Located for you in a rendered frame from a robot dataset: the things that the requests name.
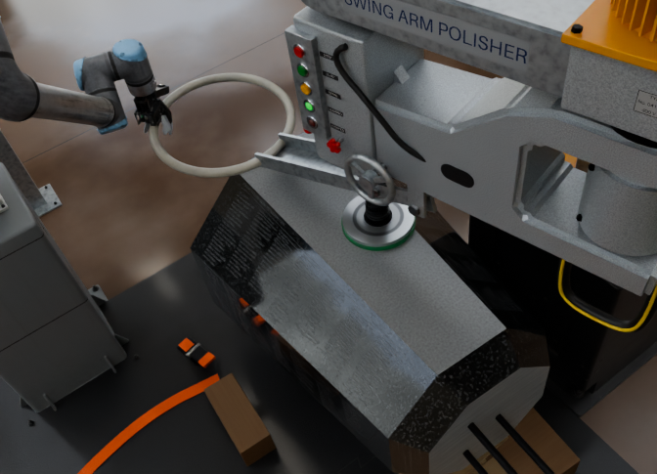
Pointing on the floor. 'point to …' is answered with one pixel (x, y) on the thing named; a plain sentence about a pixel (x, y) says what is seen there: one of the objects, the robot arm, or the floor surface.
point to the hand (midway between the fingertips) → (161, 129)
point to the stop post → (48, 200)
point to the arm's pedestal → (46, 311)
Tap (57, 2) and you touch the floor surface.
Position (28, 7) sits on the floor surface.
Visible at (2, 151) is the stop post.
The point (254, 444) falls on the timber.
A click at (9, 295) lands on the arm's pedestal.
